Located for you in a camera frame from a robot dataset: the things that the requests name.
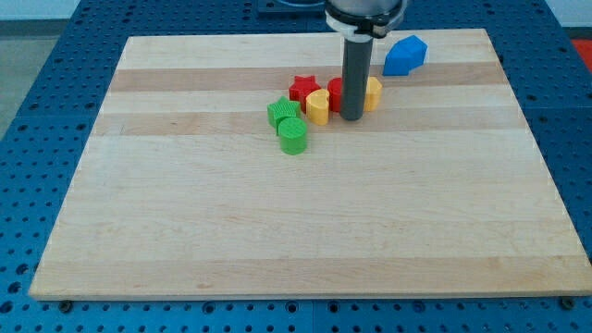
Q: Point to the wooden board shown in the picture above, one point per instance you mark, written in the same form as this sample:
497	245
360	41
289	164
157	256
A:
182	191

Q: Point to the yellow heart block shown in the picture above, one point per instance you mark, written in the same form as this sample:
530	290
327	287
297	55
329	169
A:
317	107

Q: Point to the green star block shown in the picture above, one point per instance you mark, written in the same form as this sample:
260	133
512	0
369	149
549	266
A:
280	110

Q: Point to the red circle block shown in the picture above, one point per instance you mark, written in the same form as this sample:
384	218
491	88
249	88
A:
334	88

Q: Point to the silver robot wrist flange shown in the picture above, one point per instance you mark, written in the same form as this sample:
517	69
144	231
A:
365	19

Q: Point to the red star block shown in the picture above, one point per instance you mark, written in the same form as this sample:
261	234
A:
301	87

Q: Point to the green circle block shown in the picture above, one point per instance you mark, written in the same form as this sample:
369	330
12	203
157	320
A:
292	133

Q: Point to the yellow hexagon block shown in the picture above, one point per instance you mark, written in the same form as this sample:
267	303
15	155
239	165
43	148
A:
373	94

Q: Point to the blue pentagon block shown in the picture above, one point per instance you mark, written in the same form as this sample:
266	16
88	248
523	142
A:
405	55

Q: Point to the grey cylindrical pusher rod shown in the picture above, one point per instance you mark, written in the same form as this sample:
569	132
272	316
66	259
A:
355	73

